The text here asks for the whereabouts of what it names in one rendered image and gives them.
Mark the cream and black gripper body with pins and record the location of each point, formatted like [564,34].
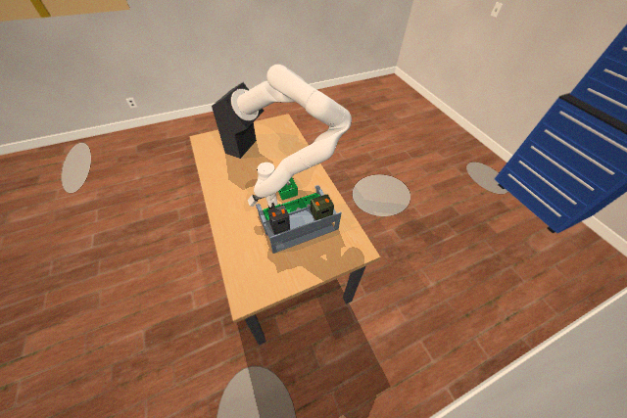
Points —
[271,199]

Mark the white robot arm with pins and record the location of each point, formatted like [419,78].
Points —
[319,106]

